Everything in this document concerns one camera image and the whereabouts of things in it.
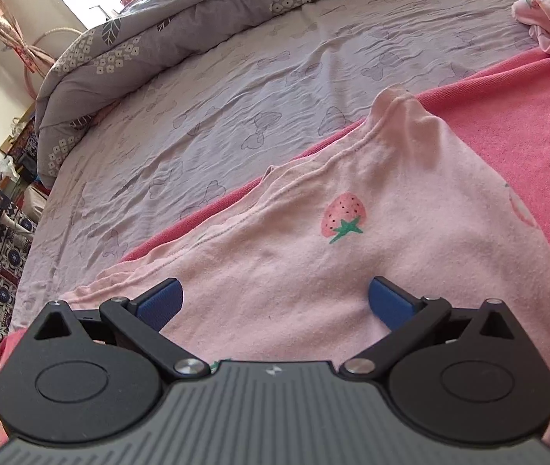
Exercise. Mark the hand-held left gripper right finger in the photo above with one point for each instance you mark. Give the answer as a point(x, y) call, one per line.
point(391, 302)

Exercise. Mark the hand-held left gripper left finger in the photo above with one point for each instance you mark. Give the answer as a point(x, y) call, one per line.
point(161, 302)

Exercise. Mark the pink strawberry print pants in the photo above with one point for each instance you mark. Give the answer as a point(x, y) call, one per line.
point(304, 261)

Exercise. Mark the dark printed box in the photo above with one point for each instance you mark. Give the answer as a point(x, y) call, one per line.
point(25, 138)

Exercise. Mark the pink towel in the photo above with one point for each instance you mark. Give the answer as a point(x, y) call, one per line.
point(512, 121)

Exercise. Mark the lilac bow print bed sheet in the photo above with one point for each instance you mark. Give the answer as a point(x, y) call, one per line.
point(255, 82)

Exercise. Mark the grey floral quilt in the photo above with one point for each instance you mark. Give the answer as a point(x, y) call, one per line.
point(182, 24)

